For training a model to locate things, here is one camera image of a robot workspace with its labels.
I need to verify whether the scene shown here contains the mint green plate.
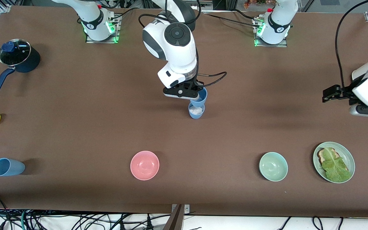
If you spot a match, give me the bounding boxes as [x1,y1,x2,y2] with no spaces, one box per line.
[313,142,356,184]

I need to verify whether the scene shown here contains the grey power strip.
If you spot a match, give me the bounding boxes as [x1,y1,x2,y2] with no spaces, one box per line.
[166,0,213,11]

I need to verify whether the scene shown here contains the green lettuce leaf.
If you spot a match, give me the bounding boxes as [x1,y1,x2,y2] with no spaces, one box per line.
[321,148,352,183]

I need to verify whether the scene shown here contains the pink bowl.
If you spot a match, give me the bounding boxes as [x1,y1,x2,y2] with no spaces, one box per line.
[130,151,160,181]

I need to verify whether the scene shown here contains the mint green bowl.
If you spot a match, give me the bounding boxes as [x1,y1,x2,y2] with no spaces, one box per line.
[259,152,288,182]

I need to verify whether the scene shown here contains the dark blue saucepan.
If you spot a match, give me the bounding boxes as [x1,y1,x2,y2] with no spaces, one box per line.
[0,45,41,95]

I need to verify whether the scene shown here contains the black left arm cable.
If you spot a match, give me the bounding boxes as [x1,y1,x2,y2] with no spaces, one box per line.
[335,0,368,93]

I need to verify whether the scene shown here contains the dark metal bar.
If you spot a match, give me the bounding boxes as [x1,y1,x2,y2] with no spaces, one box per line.
[163,204,183,230]

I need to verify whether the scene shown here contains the metal table edge bracket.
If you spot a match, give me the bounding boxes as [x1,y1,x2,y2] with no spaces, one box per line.
[171,204,190,215]

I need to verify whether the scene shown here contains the glass saucepan lid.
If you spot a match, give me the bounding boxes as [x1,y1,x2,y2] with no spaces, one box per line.
[0,39,32,66]

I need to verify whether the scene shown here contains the black cable on table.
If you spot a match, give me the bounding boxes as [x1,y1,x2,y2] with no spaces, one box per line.
[202,9,263,29]
[110,7,140,21]

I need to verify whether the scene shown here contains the toast slice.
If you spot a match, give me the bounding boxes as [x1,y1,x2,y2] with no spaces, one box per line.
[317,148,348,170]

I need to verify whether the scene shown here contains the blue cup holding tissue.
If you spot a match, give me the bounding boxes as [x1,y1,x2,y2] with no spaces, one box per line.
[188,102,206,120]

